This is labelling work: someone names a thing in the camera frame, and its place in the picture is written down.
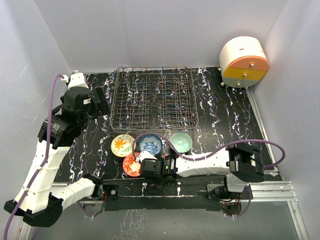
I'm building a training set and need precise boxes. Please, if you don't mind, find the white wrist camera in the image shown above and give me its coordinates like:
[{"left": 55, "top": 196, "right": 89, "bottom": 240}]
[
  {"left": 135, "top": 150, "right": 157, "bottom": 163},
  {"left": 61, "top": 72, "right": 89, "bottom": 89}
]

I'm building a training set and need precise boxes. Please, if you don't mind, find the grey wire dish rack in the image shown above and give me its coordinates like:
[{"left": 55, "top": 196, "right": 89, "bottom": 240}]
[{"left": 110, "top": 67, "right": 199, "bottom": 133}]

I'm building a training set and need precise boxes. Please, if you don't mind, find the blue rose pattern bowl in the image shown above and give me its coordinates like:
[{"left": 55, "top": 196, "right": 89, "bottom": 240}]
[{"left": 138, "top": 134, "right": 163, "bottom": 156}]

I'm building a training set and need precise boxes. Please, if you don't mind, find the orange leaf pattern bowl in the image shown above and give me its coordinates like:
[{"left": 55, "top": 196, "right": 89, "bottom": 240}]
[{"left": 122, "top": 152, "right": 141, "bottom": 177}]

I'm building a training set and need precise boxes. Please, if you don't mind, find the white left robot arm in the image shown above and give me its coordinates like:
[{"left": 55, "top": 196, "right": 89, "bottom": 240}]
[{"left": 3, "top": 86, "right": 110, "bottom": 228}]

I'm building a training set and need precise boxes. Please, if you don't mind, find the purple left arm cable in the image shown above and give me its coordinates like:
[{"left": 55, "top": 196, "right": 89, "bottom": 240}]
[{"left": 3, "top": 73, "right": 66, "bottom": 240}]

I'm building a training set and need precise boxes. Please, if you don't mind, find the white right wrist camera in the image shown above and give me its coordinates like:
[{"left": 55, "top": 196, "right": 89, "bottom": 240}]
[{"left": 135, "top": 150, "right": 157, "bottom": 163}]

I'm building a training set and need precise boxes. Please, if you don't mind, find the round drawer cabinet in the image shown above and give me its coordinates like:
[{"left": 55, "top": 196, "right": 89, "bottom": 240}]
[{"left": 219, "top": 36, "right": 270, "bottom": 88}]

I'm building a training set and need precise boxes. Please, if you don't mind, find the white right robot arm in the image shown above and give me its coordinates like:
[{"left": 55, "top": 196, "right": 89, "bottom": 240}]
[{"left": 134, "top": 143, "right": 265, "bottom": 201}]

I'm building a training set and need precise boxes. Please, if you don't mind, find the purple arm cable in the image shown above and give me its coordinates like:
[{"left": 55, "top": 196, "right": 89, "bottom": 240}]
[
  {"left": 131, "top": 132, "right": 286, "bottom": 218},
  {"left": 3, "top": 73, "right": 66, "bottom": 240}
]

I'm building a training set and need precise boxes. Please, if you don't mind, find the yellow flower pattern bowl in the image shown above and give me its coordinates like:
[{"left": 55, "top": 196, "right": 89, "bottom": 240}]
[{"left": 111, "top": 134, "right": 135, "bottom": 158}]

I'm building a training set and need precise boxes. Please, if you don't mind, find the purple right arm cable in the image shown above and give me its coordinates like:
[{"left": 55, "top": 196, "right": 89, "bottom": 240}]
[{"left": 131, "top": 132, "right": 286, "bottom": 218}]

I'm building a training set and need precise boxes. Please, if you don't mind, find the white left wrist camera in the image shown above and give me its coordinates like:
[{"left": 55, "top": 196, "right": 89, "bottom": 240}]
[{"left": 61, "top": 72, "right": 89, "bottom": 89}]

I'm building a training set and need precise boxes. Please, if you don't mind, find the green line pattern bowl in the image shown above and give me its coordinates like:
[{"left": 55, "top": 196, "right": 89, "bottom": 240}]
[{"left": 169, "top": 132, "right": 193, "bottom": 154}]

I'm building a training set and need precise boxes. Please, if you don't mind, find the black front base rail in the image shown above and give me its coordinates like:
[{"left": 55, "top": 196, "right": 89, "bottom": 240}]
[{"left": 101, "top": 174, "right": 253, "bottom": 212}]

